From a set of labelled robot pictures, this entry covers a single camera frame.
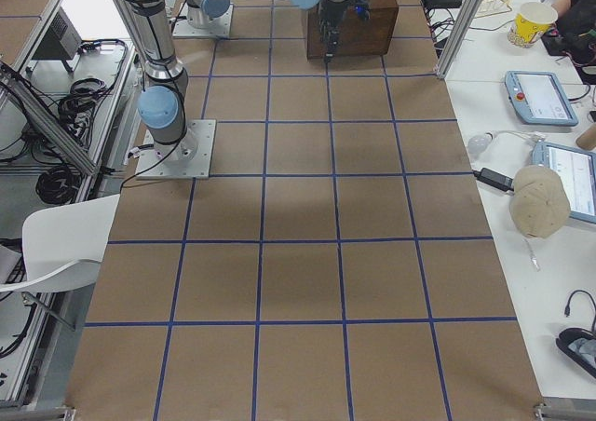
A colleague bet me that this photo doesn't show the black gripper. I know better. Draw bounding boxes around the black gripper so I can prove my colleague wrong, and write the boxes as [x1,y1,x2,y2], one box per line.
[318,0,370,62]

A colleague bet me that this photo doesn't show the dark brown wooden drawer cabinet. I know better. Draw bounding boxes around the dark brown wooden drawer cabinet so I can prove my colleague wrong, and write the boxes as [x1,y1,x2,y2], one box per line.
[302,0,399,61]

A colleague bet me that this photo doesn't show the white light bulb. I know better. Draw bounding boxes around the white light bulb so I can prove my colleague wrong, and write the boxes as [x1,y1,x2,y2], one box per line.
[467,132,495,157]

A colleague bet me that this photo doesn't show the yellow popcorn paper cup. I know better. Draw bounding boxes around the yellow popcorn paper cup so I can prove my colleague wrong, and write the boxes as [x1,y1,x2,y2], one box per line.
[507,2,558,48]

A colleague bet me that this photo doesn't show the blue teach pendant upper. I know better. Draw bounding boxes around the blue teach pendant upper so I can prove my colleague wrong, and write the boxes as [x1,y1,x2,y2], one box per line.
[504,71,578,127]

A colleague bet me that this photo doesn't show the blue teach pendant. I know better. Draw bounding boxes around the blue teach pendant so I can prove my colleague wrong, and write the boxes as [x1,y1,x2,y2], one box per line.
[532,141,595,224]
[504,71,578,127]

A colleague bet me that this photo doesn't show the black power adapter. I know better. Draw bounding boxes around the black power adapter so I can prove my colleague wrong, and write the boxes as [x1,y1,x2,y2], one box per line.
[473,168,514,192]

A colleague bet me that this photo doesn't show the grey electronics box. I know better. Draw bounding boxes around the grey electronics box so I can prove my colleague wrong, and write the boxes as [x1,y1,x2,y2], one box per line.
[33,7,83,74]

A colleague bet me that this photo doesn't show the beige baseball cap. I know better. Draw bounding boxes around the beige baseball cap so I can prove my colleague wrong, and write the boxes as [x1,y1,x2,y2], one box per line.
[509,165,571,238]

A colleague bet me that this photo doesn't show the blue teach pendant lower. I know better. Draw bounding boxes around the blue teach pendant lower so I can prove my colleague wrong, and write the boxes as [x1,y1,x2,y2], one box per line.
[532,141,595,224]

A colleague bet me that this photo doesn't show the white plastic chair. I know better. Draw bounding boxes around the white plastic chair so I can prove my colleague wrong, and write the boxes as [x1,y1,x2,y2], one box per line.
[1,194,120,293]

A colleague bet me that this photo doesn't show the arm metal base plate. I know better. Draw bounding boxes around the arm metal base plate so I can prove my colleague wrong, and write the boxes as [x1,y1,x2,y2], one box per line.
[173,3,234,39]
[135,119,216,180]

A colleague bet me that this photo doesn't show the aluminium frame post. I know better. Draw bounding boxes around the aluminium frame post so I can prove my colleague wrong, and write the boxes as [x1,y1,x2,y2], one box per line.
[435,0,482,79]

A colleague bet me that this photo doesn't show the coiled black cables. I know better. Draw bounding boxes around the coiled black cables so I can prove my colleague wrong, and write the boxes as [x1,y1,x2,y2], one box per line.
[35,165,81,205]

